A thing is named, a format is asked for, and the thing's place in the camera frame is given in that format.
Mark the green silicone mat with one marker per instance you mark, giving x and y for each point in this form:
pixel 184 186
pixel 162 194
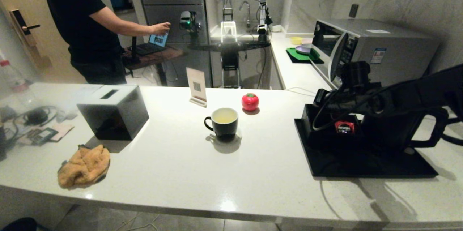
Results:
pixel 296 55

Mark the chrome kitchen faucet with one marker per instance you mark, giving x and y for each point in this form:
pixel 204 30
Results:
pixel 247 9

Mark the QR code sign stand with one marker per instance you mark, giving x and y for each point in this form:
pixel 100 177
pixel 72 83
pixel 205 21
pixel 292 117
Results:
pixel 196 84

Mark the red tomato-shaped timer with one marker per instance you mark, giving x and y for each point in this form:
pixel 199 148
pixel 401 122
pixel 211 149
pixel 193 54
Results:
pixel 249 102

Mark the brown wooden desk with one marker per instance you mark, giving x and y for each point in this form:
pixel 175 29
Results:
pixel 162 56

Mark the black mug white inside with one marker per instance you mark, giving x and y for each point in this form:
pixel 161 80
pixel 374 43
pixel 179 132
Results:
pixel 224 128

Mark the pink paper card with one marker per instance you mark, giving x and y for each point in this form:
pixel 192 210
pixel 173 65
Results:
pixel 65 131

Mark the orange crumpled cloth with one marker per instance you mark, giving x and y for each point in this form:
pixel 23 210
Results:
pixel 85 167

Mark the black rectangular tray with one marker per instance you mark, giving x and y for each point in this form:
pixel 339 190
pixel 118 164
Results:
pixel 343 162

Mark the red coffee sachet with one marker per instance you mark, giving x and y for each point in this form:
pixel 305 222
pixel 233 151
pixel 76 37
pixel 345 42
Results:
pixel 344 127

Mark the black electric kettle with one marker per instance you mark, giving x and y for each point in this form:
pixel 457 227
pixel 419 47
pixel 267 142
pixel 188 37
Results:
pixel 394 133

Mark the robot torso column lit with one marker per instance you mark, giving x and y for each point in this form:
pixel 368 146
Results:
pixel 228 29

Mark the black tissue box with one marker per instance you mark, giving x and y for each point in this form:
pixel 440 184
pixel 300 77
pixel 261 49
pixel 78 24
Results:
pixel 115 119

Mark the silver microwave oven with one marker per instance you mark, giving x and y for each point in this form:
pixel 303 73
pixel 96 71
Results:
pixel 398 50

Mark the black wall socket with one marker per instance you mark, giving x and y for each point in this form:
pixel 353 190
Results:
pixel 353 10

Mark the open black laptop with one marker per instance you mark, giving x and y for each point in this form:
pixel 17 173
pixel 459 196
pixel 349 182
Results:
pixel 159 39

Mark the black compartment organizer box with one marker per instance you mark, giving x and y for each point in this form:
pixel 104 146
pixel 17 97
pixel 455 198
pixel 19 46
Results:
pixel 309 131

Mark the black white robot arm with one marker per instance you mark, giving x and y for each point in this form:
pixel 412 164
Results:
pixel 262 16

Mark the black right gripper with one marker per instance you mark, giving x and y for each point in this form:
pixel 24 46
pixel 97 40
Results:
pixel 352 101

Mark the robot arm green light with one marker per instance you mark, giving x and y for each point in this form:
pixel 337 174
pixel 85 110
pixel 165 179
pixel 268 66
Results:
pixel 186 18

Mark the yellow bowl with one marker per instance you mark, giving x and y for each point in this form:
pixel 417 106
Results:
pixel 296 40

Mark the clear bottle red cap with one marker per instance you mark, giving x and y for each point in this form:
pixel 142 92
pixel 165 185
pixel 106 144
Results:
pixel 11 77

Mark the person in black shirt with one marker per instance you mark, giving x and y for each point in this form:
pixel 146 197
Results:
pixel 76 17

